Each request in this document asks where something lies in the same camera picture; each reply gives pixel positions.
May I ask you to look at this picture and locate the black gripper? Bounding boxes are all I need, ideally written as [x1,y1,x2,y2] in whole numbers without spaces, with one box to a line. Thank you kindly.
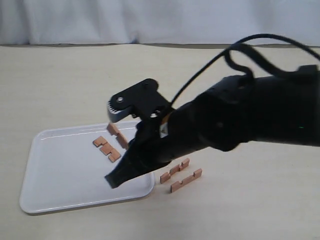
[104,117,190,189]

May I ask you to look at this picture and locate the notched wooden bar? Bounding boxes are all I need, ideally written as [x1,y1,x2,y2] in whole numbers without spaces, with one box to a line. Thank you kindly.
[159,158,190,184]
[170,168,203,193]
[106,122,129,150]
[92,136,121,163]

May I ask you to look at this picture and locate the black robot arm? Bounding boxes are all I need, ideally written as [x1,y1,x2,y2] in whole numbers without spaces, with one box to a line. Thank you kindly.
[105,65,320,188]

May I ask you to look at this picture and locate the white plastic tray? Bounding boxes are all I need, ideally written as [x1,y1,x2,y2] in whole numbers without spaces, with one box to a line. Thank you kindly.
[19,123,155,215]

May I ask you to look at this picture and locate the white backdrop cloth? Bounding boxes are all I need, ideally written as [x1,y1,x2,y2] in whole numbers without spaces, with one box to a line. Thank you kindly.
[0,0,320,46]

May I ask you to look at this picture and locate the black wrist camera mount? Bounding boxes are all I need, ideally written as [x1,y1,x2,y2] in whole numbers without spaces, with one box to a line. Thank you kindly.
[107,78,169,123]

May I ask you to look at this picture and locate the black cable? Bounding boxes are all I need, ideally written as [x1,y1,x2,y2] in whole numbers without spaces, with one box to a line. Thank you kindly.
[171,33,320,105]

